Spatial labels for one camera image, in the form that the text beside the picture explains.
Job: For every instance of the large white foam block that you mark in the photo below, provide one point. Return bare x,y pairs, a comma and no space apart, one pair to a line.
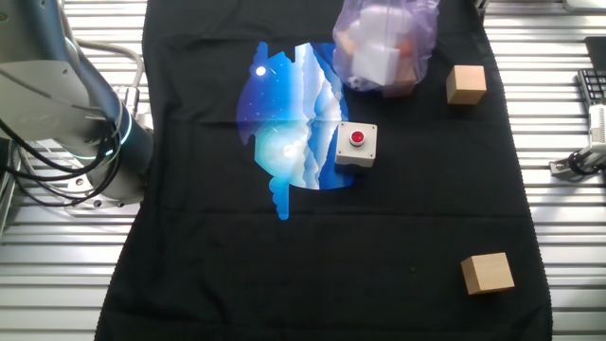
376,64

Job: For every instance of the small orange piece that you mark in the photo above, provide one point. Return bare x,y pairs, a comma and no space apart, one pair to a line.
404,47

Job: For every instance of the small white foam block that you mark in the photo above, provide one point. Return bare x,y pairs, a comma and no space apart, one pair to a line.
383,26

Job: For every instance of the purple translucent plastic bag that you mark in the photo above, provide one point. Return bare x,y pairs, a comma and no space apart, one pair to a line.
421,28

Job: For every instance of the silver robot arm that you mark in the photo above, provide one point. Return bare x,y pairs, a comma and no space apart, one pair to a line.
132,156

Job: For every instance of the grey box with red button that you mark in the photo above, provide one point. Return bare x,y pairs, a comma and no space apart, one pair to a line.
348,154

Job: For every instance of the black cloth with blue print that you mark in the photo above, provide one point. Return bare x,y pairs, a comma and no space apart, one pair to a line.
331,260

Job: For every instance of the plain wooden cube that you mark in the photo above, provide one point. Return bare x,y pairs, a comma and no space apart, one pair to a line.
466,85
487,274

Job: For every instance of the black computer keyboard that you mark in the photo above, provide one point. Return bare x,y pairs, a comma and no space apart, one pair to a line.
594,87

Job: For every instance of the black flat object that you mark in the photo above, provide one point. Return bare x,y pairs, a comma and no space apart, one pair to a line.
596,52

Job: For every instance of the grey flat device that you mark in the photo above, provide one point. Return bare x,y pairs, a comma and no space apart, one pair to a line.
584,5

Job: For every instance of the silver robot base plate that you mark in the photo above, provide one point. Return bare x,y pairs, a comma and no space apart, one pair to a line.
78,182

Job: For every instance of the aluminium camera stand rail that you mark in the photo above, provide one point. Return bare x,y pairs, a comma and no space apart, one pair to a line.
561,168

